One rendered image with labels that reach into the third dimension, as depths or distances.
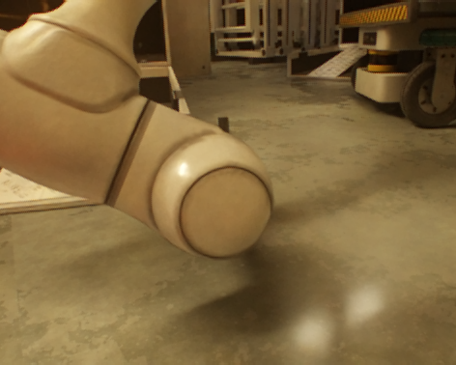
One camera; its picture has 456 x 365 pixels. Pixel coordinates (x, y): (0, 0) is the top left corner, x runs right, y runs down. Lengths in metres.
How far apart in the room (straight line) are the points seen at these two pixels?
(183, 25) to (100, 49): 2.36
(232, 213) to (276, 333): 0.14
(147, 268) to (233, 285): 0.11
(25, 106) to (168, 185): 0.12
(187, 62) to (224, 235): 2.44
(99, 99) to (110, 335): 0.21
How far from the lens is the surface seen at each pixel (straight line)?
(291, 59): 2.42
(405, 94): 1.10
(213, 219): 0.26
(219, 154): 0.27
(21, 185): 0.73
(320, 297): 0.40
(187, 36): 2.68
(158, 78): 1.37
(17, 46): 0.32
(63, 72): 0.30
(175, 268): 0.45
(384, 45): 1.21
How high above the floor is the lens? 0.25
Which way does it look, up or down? 22 degrees down
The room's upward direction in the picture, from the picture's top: 2 degrees counter-clockwise
